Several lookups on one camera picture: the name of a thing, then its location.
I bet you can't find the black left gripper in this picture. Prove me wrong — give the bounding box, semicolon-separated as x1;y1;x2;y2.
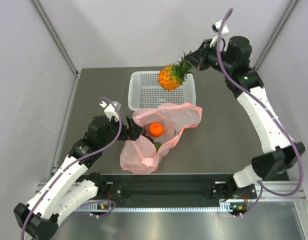
100;114;144;148

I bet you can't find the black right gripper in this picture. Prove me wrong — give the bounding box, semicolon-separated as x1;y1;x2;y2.
184;39;234;75

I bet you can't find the orange tangerine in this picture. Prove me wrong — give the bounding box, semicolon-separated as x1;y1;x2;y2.
148;121;164;138

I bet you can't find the pink plastic bag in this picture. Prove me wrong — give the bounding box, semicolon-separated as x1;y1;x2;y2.
120;102;203;175

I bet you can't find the green yellow mango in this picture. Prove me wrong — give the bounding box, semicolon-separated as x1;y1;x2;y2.
153;142;163;152

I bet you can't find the orange toy pineapple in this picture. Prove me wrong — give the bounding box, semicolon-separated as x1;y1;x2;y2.
158;50;193;91

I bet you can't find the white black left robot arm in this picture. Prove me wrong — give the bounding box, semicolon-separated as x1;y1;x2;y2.
13;115;144;240

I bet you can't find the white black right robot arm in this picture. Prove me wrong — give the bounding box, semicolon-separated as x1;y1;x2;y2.
185;36;305;198

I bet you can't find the white perforated plastic basket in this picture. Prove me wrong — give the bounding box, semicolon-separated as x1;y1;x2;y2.
128;70;196;111

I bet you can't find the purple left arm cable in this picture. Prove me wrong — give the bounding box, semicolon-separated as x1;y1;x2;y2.
20;97;123;240

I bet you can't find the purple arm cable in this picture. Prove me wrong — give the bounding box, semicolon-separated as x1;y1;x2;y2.
215;8;305;217
20;97;123;240

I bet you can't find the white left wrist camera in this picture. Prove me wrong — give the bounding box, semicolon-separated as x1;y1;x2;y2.
102;101;121;122

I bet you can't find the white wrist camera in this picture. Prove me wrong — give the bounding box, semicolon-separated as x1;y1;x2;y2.
102;101;121;122
211;20;229;36

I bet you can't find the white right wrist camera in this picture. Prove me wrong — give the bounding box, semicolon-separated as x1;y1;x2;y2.
211;20;229;36

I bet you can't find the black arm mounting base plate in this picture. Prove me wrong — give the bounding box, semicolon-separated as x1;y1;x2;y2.
97;180;257;200

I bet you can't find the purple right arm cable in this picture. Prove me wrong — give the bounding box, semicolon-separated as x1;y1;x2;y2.
215;8;305;217

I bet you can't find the aluminium frame rail front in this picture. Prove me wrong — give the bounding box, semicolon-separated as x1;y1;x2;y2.
68;182;306;215

